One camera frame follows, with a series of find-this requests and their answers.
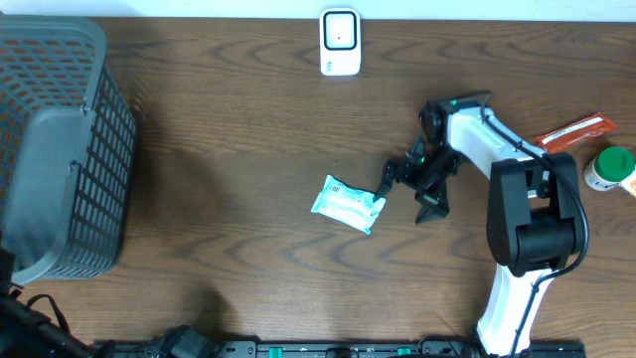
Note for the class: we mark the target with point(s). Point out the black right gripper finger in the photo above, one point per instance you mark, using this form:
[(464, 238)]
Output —
[(389, 174), (434, 204)]

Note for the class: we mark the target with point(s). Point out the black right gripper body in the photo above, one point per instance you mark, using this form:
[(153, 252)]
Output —
[(429, 169)]

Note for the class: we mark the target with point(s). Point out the mint Zappy wipes pack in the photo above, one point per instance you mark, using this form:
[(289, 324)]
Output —
[(353, 207)]

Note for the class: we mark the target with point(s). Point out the red Top chocolate bar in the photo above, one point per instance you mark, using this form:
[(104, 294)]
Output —
[(589, 127)]

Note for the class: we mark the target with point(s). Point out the green lid jar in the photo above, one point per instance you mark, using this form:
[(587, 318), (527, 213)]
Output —
[(608, 169)]

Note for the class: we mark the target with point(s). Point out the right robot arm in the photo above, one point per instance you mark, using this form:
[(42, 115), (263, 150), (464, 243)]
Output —
[(536, 226)]

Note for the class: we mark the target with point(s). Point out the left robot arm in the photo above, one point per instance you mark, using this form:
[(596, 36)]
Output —
[(26, 332)]

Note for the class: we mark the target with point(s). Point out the white barcode scanner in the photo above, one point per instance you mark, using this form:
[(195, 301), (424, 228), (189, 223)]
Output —
[(340, 42)]

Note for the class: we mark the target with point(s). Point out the grey plastic mesh basket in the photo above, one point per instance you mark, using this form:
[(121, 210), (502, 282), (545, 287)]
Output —
[(68, 142)]

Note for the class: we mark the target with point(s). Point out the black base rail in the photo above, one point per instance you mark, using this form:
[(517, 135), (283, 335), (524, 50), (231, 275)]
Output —
[(185, 341)]

